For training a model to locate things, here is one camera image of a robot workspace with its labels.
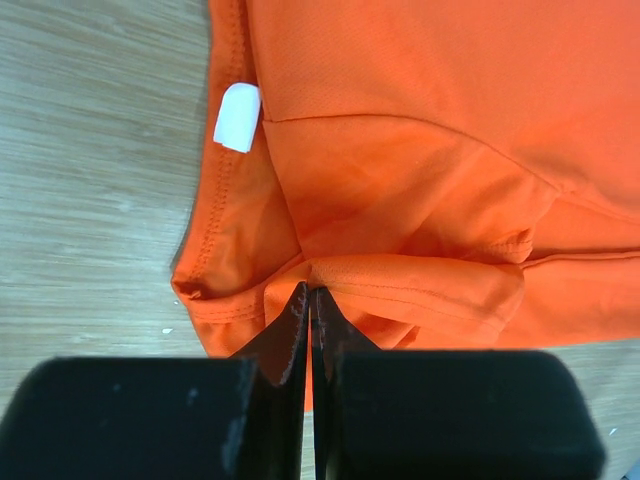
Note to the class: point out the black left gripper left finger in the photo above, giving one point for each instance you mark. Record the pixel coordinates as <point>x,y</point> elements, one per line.
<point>166,418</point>

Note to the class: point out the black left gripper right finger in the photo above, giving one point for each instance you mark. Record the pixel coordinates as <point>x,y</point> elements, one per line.
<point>479,414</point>

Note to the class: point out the orange t-shirt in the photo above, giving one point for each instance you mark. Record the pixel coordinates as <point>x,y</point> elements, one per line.
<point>459,174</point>

